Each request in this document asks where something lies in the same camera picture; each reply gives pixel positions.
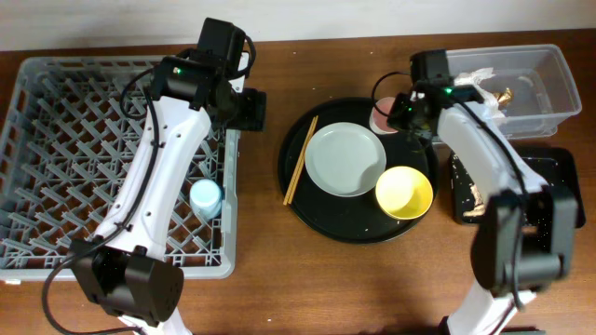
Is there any pink plastic cup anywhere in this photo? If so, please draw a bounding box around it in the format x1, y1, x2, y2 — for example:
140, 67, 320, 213
369, 97, 397, 135

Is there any white paper napkin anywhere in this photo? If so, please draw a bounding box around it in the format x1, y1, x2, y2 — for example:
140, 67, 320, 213
454, 67, 506, 126

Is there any yellow plastic bowl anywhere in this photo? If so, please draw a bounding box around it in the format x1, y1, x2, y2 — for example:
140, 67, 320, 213
374, 166, 434, 221

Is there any gold foil wrapper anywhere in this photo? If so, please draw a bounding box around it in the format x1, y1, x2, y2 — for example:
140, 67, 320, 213
494, 87, 514, 108

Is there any light blue plastic cup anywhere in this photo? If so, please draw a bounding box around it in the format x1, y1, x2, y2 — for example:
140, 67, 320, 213
189, 179, 223, 221

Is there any peanut shells and rice waste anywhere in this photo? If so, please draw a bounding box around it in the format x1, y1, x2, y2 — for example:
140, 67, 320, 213
460, 183, 485, 220

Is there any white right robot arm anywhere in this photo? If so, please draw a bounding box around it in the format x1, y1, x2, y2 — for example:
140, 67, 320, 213
387, 82, 578, 334

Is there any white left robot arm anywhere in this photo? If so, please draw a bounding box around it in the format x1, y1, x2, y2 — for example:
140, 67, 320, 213
64, 52, 266, 334

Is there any clear plastic waste bin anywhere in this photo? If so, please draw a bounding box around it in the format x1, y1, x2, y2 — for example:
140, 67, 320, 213
446, 45, 582, 141

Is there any grey plastic dishwasher rack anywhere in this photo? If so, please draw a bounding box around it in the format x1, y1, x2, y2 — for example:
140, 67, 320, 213
1, 56, 240, 284

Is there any wooden chopstick lower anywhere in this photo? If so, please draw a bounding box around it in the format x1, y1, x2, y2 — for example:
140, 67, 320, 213
286, 115, 320, 206

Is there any wooden chopstick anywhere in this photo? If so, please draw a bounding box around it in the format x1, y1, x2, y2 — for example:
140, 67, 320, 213
282, 114, 318, 206
286, 115, 320, 206

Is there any wooden chopstick upper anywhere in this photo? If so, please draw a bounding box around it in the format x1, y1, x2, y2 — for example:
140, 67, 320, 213
282, 114, 318, 206

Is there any grey round plate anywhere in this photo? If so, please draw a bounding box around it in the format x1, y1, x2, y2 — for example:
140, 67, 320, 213
305, 122, 386, 197

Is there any round black tray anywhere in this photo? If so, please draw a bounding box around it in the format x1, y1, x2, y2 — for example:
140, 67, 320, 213
278, 98, 439, 244

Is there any black rectangular tray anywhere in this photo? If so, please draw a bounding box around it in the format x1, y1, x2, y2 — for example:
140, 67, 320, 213
449, 146, 587, 229

